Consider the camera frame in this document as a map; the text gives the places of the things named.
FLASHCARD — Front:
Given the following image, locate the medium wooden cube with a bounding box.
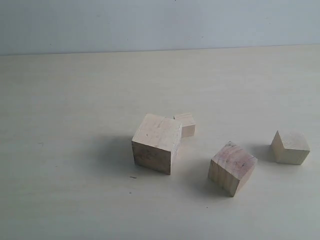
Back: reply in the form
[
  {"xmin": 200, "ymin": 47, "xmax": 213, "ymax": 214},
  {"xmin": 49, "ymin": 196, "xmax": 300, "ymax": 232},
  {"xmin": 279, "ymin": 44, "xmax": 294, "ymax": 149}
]
[{"xmin": 208, "ymin": 141, "xmax": 258, "ymax": 197}]

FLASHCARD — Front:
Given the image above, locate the small wooden cube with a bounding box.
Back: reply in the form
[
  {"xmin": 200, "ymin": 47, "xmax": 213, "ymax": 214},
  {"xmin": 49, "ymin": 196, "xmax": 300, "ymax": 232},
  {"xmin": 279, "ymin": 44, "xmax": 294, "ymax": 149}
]
[{"xmin": 173, "ymin": 112, "xmax": 196, "ymax": 138}]

